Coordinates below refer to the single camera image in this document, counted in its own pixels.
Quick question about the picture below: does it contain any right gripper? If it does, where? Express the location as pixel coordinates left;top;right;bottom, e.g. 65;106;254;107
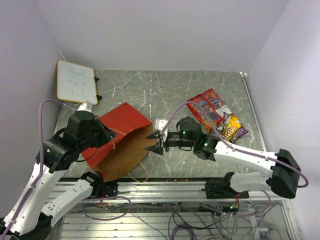
144;131;195;155

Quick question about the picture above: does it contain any red paper bag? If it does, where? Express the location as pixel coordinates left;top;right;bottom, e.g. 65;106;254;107
82;102;157;182

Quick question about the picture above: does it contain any large red snack bag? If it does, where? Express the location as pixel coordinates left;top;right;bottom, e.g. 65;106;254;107
187;88;233;133

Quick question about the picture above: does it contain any brown chocolate bar wrapper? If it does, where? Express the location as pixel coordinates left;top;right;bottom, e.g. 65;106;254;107
222;112;233;126

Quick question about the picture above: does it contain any yellow candy packet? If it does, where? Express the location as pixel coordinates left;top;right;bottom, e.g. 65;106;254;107
217;114;242;141

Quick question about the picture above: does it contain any purple candy packet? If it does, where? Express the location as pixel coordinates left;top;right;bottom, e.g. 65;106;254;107
230;126;248;144

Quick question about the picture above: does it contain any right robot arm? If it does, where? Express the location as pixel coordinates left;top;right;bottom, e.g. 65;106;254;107
146;116;301;199

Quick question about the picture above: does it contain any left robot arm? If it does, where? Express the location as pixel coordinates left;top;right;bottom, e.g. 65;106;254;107
0;110;117;240

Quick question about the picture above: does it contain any small whiteboard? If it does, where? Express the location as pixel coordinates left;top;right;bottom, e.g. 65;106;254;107
56;60;98;105

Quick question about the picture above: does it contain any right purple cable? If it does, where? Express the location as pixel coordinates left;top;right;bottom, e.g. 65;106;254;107
159;100;309;188

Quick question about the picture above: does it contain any aluminium frame rail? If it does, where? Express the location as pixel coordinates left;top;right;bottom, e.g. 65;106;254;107
49;177;291;203

